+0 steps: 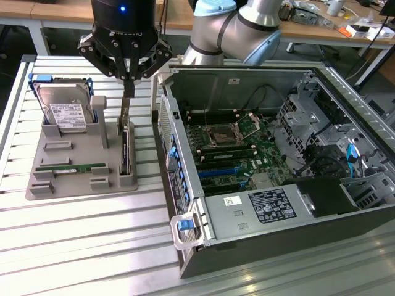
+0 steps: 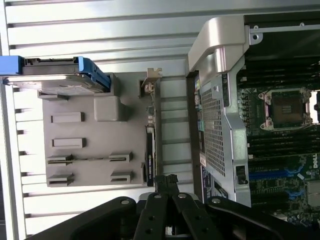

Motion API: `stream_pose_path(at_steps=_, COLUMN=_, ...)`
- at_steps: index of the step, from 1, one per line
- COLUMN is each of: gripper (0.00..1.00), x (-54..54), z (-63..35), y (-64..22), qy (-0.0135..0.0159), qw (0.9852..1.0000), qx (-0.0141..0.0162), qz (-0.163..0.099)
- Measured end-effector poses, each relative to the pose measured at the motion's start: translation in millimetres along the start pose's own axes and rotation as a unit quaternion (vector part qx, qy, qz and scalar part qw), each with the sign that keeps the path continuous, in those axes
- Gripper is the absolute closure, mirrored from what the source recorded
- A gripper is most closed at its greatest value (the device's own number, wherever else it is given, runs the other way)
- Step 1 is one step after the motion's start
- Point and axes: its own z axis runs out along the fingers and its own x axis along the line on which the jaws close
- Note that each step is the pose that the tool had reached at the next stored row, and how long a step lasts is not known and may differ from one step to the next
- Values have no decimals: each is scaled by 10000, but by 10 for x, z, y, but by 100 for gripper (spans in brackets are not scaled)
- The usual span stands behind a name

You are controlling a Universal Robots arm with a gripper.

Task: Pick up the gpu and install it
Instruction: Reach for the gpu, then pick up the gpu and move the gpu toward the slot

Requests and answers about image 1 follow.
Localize green RAM stick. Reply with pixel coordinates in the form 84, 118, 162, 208
35, 165, 93, 173

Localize long wooden desk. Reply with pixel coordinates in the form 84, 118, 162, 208
0, 0, 194, 57

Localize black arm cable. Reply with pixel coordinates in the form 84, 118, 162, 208
156, 12, 167, 35

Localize thin black wire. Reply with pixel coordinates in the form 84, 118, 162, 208
246, 84, 285, 112

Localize metal socket cover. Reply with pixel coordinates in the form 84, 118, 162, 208
234, 112, 262, 133

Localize metal disk bay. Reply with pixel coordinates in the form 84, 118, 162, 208
339, 171, 393, 211

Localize white flat box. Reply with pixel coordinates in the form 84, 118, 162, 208
345, 23, 386, 40

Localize black RAM stick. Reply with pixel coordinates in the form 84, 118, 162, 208
199, 147, 257, 163

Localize blue expansion slot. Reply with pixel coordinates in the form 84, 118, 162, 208
198, 167, 238, 179

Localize white cup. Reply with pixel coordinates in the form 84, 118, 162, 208
326, 0, 346, 17

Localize black expansion slot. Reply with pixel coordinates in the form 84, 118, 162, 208
202, 182, 244, 196

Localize open black PC case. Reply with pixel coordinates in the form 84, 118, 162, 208
150, 63, 395, 280

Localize gray case corner bracket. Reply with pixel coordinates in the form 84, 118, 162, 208
170, 214, 205, 250
150, 64, 174, 112

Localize black cooling fan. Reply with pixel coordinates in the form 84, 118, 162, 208
304, 144, 350, 180

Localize blue wire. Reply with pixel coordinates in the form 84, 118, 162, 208
345, 143, 361, 180

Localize silver hard disk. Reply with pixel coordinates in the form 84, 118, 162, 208
36, 80, 95, 134

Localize green graphics card black fan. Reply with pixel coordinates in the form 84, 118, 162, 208
118, 97, 133, 179

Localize blue disk caddy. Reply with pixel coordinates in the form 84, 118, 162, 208
28, 73, 99, 125

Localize gray power supply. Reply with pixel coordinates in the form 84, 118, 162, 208
203, 184, 313, 242

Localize cluttered wooden desk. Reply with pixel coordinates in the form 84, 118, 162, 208
277, 0, 395, 87

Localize black monitor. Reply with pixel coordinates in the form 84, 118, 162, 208
379, 0, 395, 17

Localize blue card retention clips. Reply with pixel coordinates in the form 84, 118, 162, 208
168, 135, 191, 214

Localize green motherboard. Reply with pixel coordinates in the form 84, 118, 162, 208
183, 112, 293, 197

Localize gray metal device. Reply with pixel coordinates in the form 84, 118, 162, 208
291, 5, 320, 26

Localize black RAM slot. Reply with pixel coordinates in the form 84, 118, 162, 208
186, 109, 238, 118
187, 115, 239, 126

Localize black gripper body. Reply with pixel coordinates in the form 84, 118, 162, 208
91, 0, 160, 62

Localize gray plastic parts rack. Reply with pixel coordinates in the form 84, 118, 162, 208
25, 95, 139, 201

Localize blue case latch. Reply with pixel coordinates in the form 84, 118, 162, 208
176, 218, 194, 232

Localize black plastic air shroud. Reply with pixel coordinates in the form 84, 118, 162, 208
282, 177, 361, 219

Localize CPU socket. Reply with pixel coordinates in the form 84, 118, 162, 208
209, 124, 245, 146

